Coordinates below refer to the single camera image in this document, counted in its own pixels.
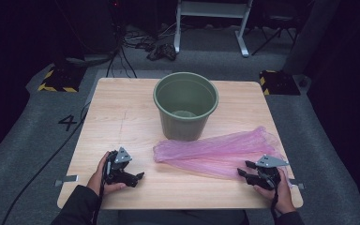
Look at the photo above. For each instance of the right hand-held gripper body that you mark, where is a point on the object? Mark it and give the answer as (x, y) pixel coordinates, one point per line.
(270, 175)

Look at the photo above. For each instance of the yellow black striped base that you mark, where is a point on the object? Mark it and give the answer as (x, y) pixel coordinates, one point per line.
(62, 79)
(279, 82)

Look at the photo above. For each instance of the person's left hand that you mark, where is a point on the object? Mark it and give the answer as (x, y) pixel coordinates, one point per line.
(97, 181)

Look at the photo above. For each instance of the pink plastic bag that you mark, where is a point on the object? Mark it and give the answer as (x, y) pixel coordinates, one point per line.
(212, 153)

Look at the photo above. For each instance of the grey metal table bracket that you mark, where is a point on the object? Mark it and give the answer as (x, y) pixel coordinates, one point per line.
(298, 186)
(67, 179)

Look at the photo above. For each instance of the person's right hand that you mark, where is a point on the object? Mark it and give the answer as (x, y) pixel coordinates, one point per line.
(283, 197)

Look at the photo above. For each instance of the white metal stand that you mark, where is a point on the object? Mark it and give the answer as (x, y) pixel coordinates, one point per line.
(211, 9)

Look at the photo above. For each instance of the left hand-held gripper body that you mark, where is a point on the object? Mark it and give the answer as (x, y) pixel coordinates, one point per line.
(118, 168)

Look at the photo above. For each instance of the dark bundle on floor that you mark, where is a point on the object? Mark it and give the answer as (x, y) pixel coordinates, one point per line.
(162, 51)

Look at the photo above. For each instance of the green plastic bucket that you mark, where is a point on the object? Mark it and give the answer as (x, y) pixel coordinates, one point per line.
(184, 128)

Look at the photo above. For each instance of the black tripod stand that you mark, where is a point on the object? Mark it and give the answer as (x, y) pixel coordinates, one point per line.
(276, 29)

